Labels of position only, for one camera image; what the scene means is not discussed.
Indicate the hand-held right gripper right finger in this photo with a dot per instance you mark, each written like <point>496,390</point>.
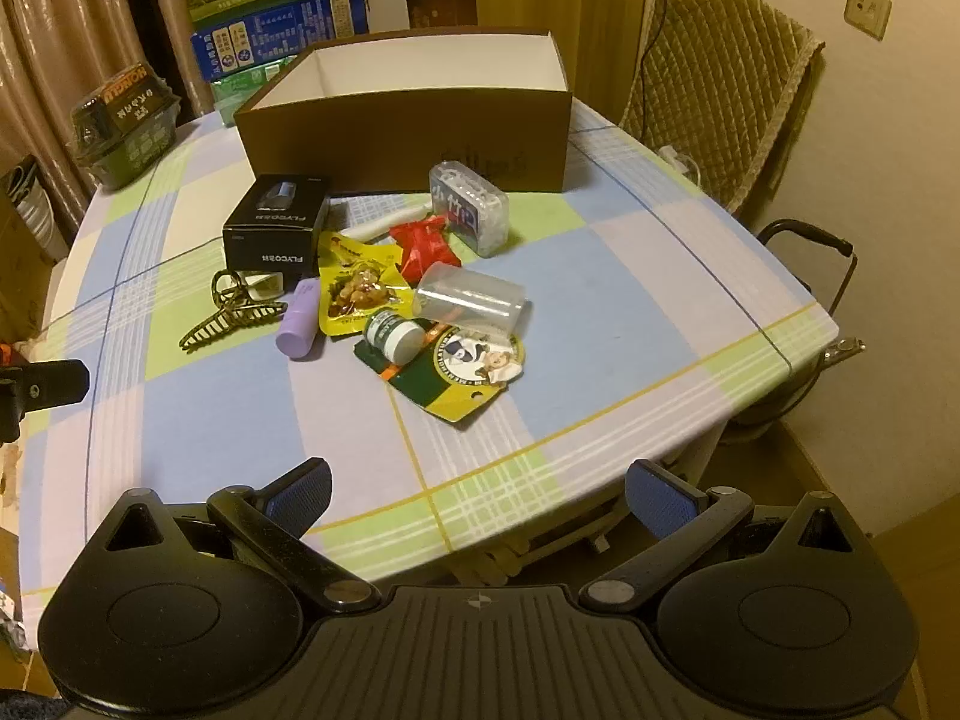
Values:
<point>656,501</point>

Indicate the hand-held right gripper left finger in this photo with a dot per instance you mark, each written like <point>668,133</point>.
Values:
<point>304,493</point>

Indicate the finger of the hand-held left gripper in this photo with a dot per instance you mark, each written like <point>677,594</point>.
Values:
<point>49,384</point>

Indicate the purple bottle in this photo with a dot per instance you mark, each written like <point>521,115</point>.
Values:
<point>300,322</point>

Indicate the green yellow cartoon packet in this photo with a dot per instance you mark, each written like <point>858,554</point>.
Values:
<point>450,390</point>

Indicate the small green white bottle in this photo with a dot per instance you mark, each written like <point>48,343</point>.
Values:
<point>394,336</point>

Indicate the olive hair claw clip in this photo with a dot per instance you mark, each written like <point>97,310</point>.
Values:
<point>225,319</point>

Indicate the yellow snack packet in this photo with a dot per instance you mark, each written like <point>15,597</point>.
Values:
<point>360,292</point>

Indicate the small black product box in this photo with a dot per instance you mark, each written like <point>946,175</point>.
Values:
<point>277,240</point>

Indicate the clear plastic cylinder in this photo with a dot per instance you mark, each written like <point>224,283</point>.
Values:
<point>472,296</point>

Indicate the red snack packet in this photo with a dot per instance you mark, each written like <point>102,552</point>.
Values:
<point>424,251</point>

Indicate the white toothbrush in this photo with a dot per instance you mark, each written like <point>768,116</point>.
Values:
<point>375,227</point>

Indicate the clear plastic case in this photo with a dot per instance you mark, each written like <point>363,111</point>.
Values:
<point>469,210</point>

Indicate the brown cardboard box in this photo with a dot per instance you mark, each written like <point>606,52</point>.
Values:
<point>405,142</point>

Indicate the checked cloth desktop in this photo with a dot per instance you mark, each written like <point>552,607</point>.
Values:
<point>637,300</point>

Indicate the dark green food container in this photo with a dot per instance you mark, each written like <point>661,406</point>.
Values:
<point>127,135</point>

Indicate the white charger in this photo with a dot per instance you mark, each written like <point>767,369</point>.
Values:
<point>679,163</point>

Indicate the green drink pack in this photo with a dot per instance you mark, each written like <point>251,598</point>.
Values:
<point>240,86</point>

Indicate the beige curtain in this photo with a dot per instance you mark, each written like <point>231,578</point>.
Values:
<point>75,15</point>

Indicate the quilted chair cover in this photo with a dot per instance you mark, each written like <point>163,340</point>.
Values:
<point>720,75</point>

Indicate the blue printed carton box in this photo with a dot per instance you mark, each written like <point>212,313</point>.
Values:
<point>285,22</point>

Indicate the small brown carton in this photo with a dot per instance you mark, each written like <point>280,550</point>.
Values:
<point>439,7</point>

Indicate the single wall socket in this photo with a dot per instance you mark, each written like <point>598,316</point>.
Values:
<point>868,9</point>

